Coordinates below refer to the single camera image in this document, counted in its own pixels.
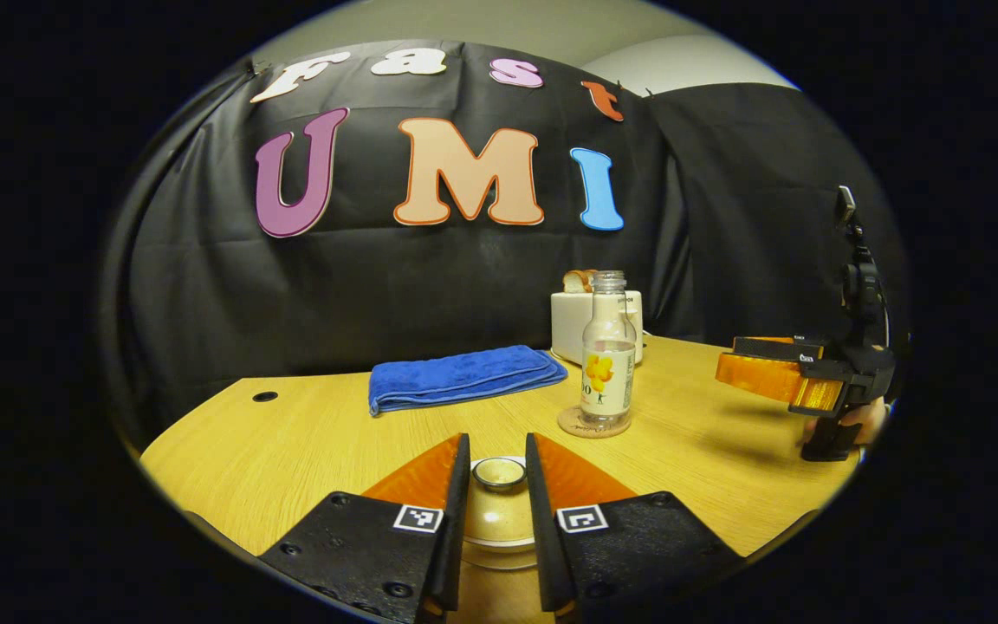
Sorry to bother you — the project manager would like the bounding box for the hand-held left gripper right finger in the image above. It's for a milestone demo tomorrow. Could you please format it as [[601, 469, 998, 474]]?
[[525, 432, 747, 612]]

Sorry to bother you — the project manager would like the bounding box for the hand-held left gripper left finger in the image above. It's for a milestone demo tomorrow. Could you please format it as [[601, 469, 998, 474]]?
[[258, 432, 471, 624]]

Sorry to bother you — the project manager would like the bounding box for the cream ceramic teacup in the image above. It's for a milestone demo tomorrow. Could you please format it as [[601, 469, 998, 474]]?
[[462, 534, 539, 556]]

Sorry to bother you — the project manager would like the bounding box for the cream teacup lid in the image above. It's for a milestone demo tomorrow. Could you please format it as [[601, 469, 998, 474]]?
[[464, 457, 535, 543]]

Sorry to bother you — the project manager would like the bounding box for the round wooden coaster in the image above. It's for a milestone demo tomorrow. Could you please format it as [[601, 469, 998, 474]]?
[[557, 406, 632, 439]]

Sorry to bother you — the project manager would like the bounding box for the clear glass water bottle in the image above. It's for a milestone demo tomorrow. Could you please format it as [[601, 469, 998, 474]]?
[[580, 270, 638, 432]]

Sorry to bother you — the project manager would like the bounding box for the cream ceramic saucer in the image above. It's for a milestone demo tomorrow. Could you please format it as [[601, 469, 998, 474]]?
[[463, 548, 540, 571]]

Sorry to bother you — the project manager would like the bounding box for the cream toaster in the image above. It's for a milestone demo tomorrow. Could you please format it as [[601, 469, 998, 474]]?
[[550, 289, 645, 366]]

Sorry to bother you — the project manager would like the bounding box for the folded blue towel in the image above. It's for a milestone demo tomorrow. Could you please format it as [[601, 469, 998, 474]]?
[[368, 345, 569, 417]]

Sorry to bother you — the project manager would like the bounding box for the black backdrop cloth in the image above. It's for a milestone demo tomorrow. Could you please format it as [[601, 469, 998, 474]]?
[[100, 39, 907, 445]]

